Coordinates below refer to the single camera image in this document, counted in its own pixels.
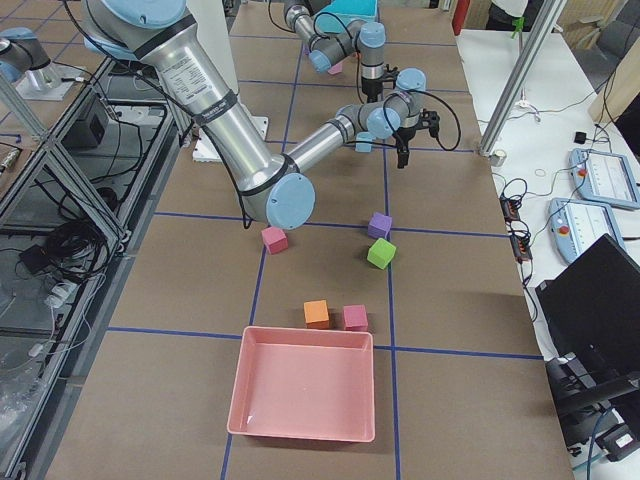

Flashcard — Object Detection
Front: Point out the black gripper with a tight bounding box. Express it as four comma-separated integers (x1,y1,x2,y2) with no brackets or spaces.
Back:
393,109,440,168
360,64,399,103

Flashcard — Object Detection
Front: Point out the light blue block arm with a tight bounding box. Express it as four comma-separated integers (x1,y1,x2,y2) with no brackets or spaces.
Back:
356,131,376,142
354,140,375,153

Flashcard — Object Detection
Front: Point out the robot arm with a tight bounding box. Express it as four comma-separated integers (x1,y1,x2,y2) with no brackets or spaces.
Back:
283,1,398,103
83,1,427,230

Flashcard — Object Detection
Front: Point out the light pink foam block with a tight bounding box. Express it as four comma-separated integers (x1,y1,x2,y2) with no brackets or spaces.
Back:
327,62,343,75

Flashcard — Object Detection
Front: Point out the purple foam block right side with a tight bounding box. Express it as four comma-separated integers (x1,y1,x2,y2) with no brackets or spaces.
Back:
367,212,393,239

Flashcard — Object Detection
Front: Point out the blue plastic bin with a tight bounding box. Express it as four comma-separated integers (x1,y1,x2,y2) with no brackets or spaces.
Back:
313,0,379,33

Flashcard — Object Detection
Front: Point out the small metal cylinder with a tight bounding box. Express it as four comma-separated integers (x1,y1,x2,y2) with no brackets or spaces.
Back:
490,149,507,168

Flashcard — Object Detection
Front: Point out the green foam block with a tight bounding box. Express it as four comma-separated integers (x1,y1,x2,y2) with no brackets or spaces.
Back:
367,238,397,270

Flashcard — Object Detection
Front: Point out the dark pink foam block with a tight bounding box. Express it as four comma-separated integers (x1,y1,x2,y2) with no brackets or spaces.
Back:
343,304,369,332

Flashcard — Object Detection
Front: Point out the orange foam block right side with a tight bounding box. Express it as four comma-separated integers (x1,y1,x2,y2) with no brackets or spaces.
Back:
303,300,331,330

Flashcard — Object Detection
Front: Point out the teach pendant near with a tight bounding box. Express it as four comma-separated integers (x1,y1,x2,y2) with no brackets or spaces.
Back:
549,198,625,264

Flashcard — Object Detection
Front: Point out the teach pendant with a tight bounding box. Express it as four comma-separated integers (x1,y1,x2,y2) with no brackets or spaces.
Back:
549,198,625,264
569,148,639,210

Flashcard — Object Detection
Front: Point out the teach pendant far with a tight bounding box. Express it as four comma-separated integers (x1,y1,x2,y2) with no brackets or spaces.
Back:
569,148,639,210

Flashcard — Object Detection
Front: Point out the black laptop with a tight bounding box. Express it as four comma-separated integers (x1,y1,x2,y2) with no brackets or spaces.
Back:
534,232,640,419

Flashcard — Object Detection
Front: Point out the pink plastic bin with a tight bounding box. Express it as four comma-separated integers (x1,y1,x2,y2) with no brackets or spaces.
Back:
227,326,376,443

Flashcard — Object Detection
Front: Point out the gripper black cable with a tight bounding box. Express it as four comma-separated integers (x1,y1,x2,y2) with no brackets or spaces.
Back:
382,88,461,152
267,0,366,104

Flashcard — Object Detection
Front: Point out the magenta foam block near pedestal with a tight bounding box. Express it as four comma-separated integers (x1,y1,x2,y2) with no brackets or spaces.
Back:
261,226,289,255

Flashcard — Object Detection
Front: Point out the aluminium frame post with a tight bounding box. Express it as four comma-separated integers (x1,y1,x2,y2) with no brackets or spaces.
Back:
478,0,567,157

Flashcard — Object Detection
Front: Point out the aluminium side frame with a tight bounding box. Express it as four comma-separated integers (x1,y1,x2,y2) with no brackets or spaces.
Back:
1,65,178,479

